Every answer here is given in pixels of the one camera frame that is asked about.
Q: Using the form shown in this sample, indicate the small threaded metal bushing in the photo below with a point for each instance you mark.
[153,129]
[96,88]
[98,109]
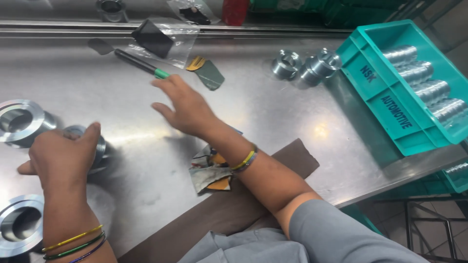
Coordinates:
[99,148]

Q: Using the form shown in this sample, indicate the metal rail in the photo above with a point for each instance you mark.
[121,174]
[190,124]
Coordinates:
[73,29]

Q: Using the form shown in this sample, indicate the dark green crates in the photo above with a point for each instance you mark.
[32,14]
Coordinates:
[329,12]

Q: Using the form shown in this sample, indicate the blue bangle on left wrist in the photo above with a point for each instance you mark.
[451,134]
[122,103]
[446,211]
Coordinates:
[91,252]

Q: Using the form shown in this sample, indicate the green and yellow sandpaper piece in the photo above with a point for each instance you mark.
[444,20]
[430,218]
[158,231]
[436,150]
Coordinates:
[210,75]

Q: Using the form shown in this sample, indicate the grey shirt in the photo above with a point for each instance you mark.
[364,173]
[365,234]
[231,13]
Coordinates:
[329,237]

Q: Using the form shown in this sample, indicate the pile of sandpaper scraps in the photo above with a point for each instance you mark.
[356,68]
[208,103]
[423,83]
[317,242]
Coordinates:
[208,173]

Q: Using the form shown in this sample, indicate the yellow bangle on wrist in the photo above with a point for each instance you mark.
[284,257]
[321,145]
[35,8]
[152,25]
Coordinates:
[245,160]
[73,238]

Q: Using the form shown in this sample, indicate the brown cloth strip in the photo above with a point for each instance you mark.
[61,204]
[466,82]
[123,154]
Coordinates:
[219,215]

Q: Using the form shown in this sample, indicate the teal crate with metal parts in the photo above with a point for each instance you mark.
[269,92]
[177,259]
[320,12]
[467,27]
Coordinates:
[457,175]

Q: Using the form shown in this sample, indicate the red container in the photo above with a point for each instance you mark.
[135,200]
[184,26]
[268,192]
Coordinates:
[235,11]

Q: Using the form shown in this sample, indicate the yellow bangle on left wrist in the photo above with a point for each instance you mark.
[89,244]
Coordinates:
[73,238]

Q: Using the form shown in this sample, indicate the blue bangle on wrist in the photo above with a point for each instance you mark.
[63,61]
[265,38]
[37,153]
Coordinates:
[251,163]
[91,252]

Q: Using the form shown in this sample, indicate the teal crate under table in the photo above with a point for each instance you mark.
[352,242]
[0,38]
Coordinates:
[360,219]

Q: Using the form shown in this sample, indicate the threaded metal part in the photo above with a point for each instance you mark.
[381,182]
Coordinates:
[416,72]
[400,54]
[449,110]
[432,91]

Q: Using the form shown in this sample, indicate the person's right hand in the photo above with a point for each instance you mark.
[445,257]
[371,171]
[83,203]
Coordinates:
[190,109]

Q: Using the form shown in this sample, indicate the black metal frame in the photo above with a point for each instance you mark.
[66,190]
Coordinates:
[431,226]

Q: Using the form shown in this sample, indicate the blue bangle on right wrist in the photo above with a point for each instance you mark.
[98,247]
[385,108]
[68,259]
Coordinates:
[251,163]

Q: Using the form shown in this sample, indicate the plastic bag with black block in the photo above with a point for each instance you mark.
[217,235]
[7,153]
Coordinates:
[155,38]

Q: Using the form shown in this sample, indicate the slotted metal bushing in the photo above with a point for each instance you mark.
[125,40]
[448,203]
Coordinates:
[329,62]
[286,65]
[310,75]

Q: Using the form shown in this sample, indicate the dark grey abrasive scrap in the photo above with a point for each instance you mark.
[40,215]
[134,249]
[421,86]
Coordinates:
[99,46]

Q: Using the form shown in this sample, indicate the yellow bangle on right wrist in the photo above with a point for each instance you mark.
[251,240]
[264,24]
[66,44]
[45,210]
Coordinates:
[245,160]

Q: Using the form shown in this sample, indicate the green bangle on left wrist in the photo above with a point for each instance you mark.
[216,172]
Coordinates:
[78,247]

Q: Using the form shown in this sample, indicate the person's left hand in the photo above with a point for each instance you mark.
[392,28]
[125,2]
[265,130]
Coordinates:
[60,160]

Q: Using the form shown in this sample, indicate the small plastic bag with black item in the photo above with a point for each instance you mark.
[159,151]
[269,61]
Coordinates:
[193,14]

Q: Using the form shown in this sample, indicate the teal plastic crate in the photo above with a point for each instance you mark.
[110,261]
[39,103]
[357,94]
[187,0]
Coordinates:
[387,106]

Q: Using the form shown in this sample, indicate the black marker with green band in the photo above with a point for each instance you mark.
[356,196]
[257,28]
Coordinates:
[137,62]

